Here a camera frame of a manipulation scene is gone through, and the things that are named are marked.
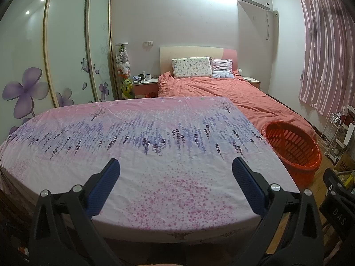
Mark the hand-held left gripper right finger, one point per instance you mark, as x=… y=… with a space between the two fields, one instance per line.
x=248 y=187

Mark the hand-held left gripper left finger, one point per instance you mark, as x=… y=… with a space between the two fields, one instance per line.
x=104 y=188

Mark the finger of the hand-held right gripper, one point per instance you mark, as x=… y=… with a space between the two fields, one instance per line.
x=337 y=213

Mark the orange plastic laundry basket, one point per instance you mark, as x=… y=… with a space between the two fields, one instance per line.
x=294 y=162

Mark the brown cardboard box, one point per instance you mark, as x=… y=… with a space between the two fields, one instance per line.
x=345 y=164

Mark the white trolley cart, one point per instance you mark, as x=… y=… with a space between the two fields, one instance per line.
x=342 y=144

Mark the pink floral tablecloth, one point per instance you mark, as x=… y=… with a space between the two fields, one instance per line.
x=166 y=130

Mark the bed with pink duvet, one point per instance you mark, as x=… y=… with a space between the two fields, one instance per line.
x=222 y=90

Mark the yellow green plush toy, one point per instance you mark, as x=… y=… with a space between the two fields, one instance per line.
x=127 y=88

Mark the red plastic bag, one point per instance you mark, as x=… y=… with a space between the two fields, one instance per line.
x=152 y=94

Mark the pink and white nightstand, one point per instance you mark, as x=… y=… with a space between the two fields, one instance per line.
x=144 y=87
x=253 y=81

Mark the small round white lamp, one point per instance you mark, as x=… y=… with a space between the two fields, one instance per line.
x=240 y=72

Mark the pink striped pillow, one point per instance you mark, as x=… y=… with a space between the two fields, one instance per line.
x=222 y=68

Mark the hanging stack of plush toys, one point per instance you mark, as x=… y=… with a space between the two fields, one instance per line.
x=122 y=61

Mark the white floral pillow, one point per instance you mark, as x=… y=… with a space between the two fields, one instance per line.
x=191 y=68

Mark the flower print sliding wardrobe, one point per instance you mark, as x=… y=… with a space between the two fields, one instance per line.
x=66 y=47

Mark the cream and pink headboard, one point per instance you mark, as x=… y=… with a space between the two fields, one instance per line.
x=191 y=52

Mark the pink striped curtain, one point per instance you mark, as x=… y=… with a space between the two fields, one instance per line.
x=327 y=52

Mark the air conditioner pipe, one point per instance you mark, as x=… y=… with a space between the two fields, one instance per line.
x=267 y=25

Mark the white air conditioner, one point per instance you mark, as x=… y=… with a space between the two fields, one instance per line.
x=255 y=3

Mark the white wall switch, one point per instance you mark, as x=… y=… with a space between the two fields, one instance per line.
x=148 y=43

